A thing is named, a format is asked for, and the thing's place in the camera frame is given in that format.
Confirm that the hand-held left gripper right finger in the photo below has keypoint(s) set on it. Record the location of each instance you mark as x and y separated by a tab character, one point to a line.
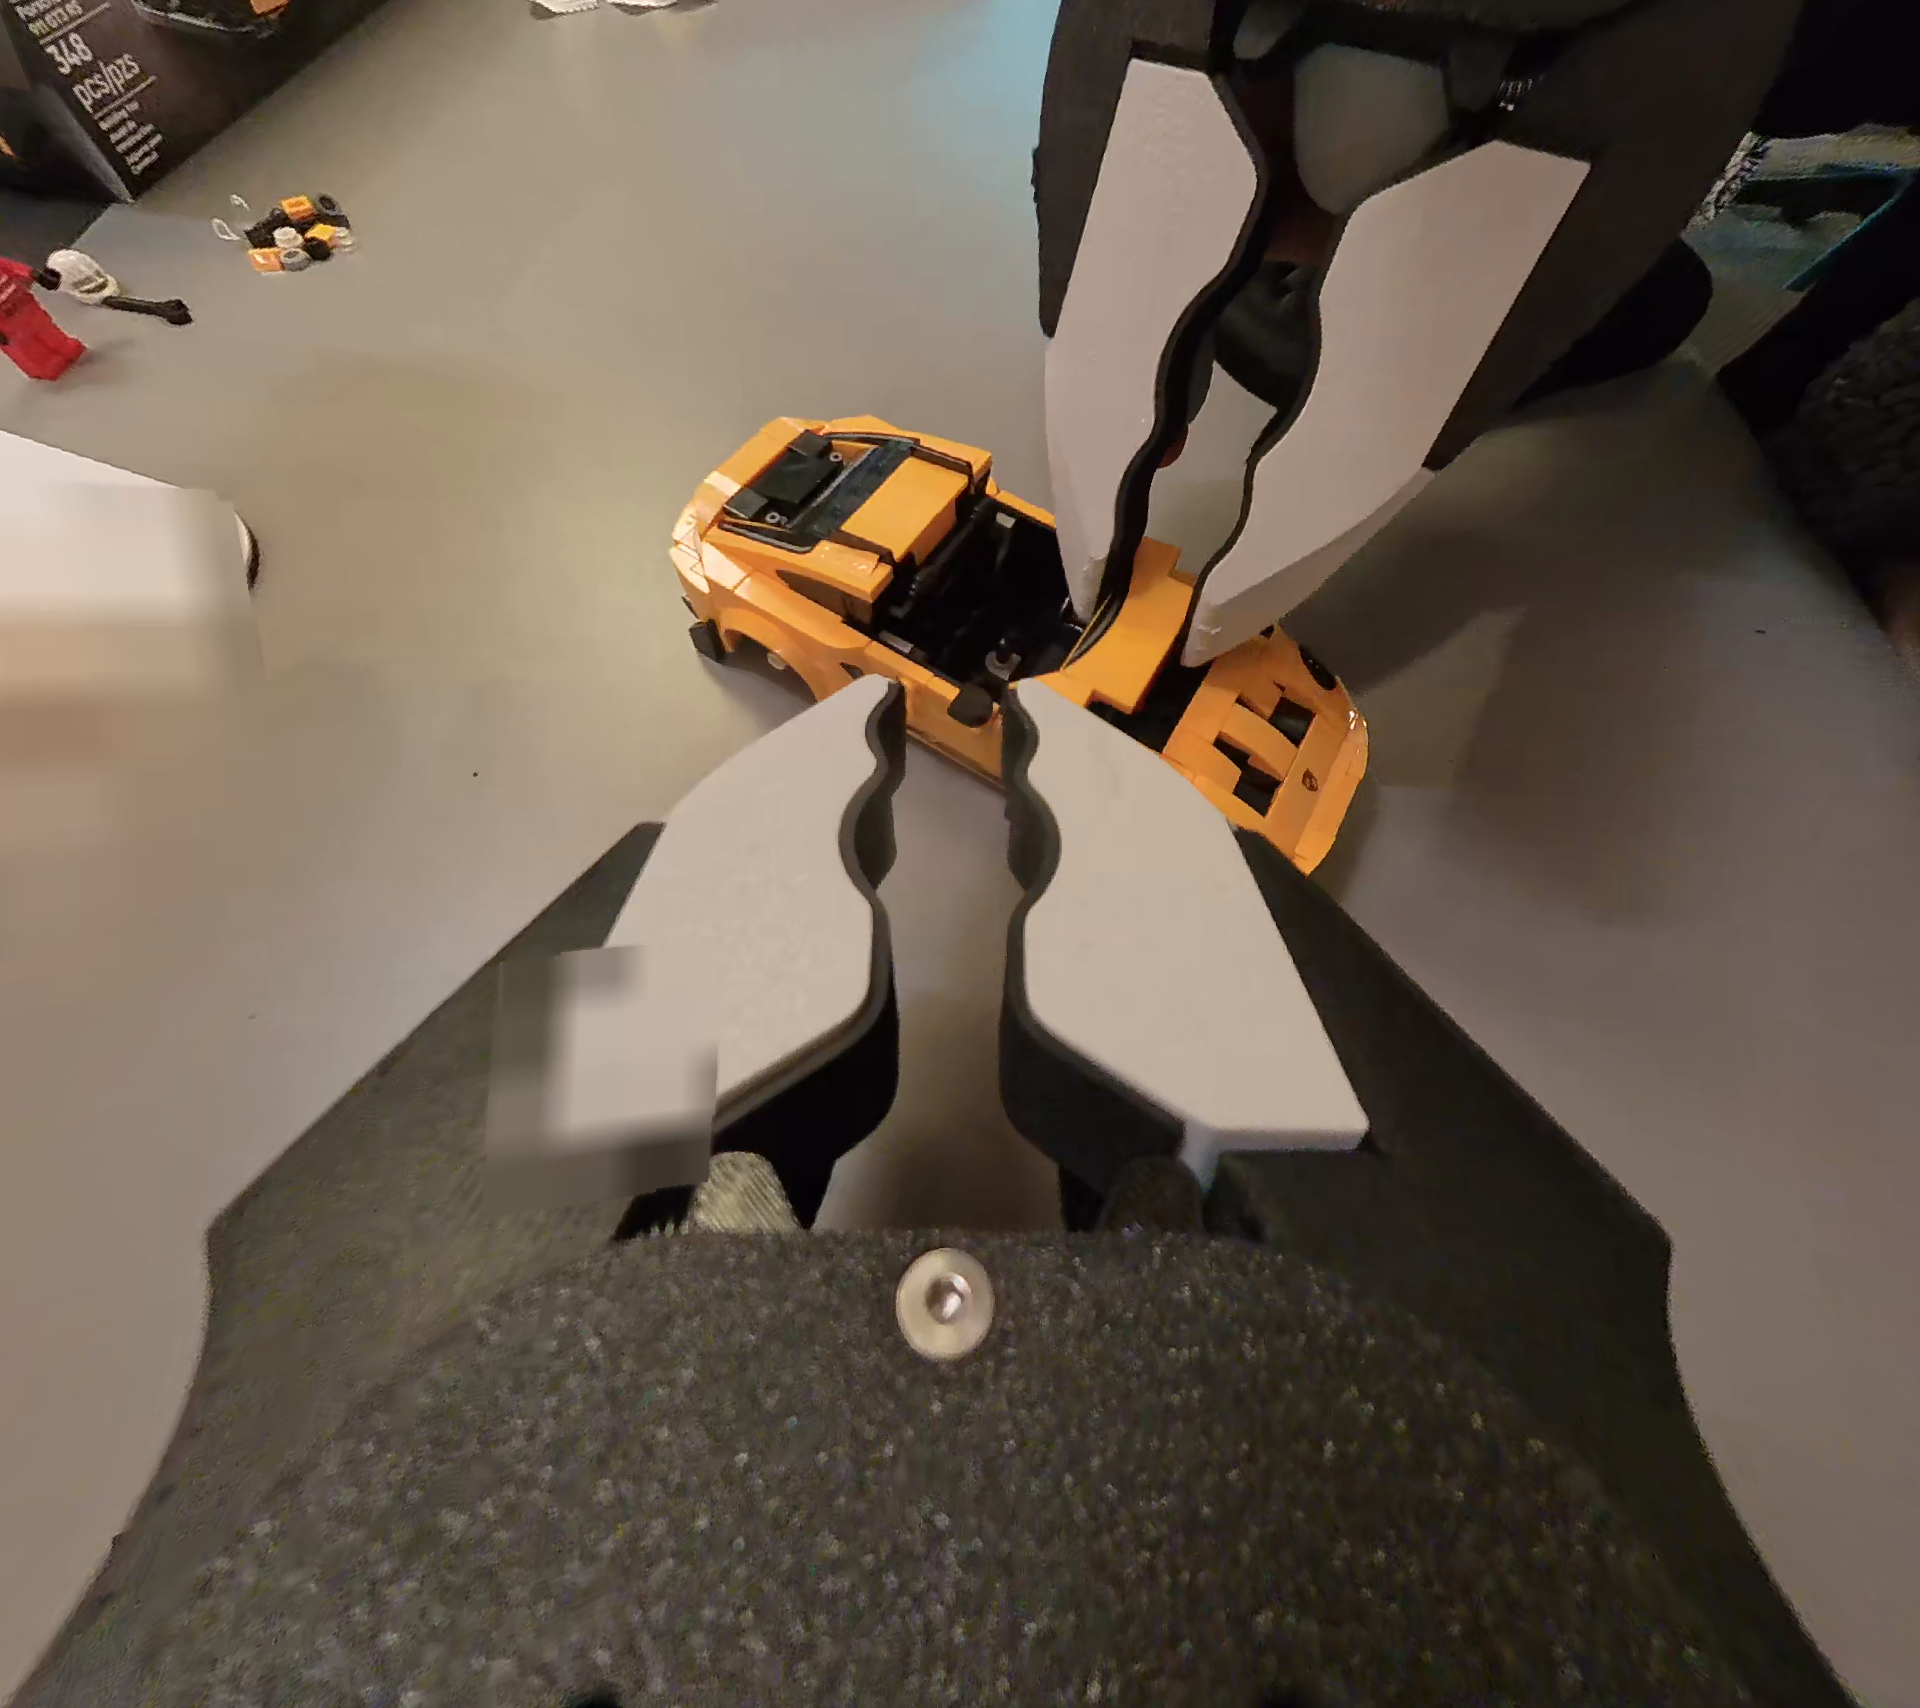
1187	988

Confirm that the white lego helmet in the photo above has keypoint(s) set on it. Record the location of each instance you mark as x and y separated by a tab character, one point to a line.
83	276

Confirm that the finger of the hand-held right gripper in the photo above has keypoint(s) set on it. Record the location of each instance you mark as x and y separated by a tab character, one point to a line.
1395	356
1139	282

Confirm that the black lego wrench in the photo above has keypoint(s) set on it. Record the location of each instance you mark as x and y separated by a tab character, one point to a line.
150	308

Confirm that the lego minifigure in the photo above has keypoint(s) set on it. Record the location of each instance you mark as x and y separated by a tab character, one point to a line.
32	328

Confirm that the yellow lego car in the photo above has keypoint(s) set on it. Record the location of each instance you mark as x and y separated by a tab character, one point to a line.
840	569

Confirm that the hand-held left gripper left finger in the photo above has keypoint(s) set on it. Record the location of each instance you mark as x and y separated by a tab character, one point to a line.
767	897

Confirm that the white rounded board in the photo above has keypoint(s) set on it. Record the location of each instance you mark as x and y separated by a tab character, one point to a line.
76	462

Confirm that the clear bag of lego pieces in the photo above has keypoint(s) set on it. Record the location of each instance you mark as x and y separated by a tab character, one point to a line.
300	234

